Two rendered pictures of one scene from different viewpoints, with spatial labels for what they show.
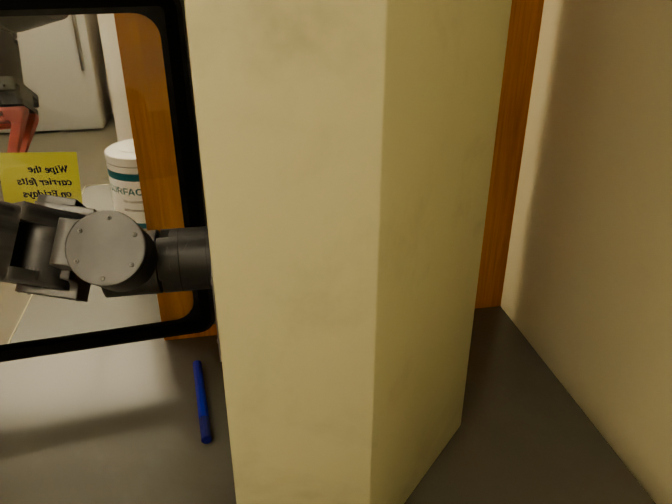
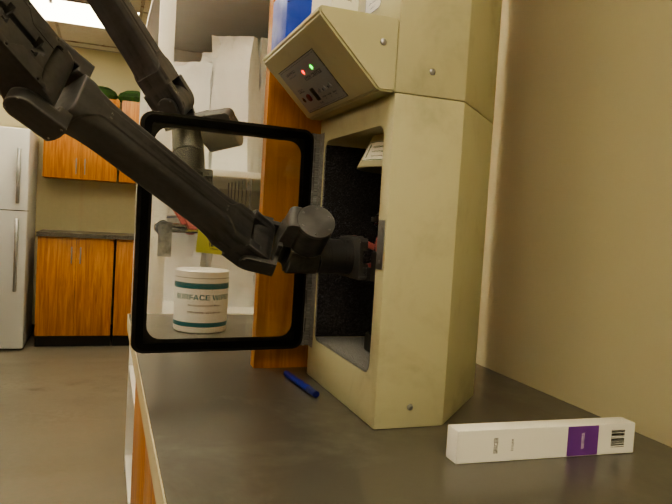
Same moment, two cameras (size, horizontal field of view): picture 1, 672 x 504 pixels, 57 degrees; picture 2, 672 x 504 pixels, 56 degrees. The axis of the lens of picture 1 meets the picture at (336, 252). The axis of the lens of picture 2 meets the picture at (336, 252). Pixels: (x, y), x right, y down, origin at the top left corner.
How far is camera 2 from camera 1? 62 cm
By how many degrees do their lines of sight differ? 26
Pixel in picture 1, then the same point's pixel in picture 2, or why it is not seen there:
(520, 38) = not seen: hidden behind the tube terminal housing
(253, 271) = (404, 219)
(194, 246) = (339, 243)
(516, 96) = not seen: hidden behind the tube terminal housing
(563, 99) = (505, 220)
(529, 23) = not seen: hidden behind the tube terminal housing
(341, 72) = (446, 133)
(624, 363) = (565, 355)
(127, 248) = (326, 222)
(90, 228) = (308, 212)
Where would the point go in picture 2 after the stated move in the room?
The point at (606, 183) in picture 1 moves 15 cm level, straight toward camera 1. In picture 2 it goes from (538, 255) to (541, 258)
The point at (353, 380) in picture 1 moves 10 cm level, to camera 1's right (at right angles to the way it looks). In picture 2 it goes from (442, 291) to (507, 293)
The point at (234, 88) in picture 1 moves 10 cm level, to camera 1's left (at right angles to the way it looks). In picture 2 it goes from (407, 134) to (336, 128)
